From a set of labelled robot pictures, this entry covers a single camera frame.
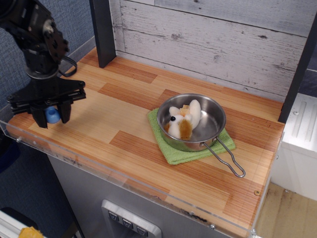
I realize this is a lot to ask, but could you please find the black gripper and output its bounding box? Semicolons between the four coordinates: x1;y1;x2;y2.
7;76;86;128

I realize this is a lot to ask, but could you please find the blue grey scoop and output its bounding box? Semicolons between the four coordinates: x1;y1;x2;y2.
45;106;60;124

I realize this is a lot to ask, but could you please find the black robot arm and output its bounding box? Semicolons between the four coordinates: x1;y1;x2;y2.
0;0;86;128

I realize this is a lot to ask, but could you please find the clear acrylic guard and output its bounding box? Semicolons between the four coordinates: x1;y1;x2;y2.
0;36;285;238

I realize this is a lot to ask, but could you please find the grey cabinet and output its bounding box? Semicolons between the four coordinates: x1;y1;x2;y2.
49;157;250;238

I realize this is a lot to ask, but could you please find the green cloth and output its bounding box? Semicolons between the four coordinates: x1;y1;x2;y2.
148;108;236;165

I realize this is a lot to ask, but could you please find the silver button panel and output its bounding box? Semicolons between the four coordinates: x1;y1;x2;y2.
102;199;162;238

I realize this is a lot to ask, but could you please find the yellow tape bundle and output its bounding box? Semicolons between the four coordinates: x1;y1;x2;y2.
18;227;44;238

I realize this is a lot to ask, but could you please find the white brown plush toy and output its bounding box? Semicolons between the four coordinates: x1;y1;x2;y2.
164;99;201;141

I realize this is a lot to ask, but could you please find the stainless steel pot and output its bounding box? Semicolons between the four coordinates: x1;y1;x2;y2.
157;93;246;178

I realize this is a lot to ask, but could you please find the black left post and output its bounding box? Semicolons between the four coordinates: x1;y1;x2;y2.
89;0;116;68

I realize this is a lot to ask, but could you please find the black post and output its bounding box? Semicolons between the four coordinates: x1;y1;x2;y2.
89;0;116;68
278;15;317;123

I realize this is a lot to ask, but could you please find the black right post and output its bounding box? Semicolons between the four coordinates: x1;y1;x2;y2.
278;15;317;123

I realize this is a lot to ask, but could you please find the white aluminium rail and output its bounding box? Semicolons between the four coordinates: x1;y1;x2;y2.
283;93;317;152

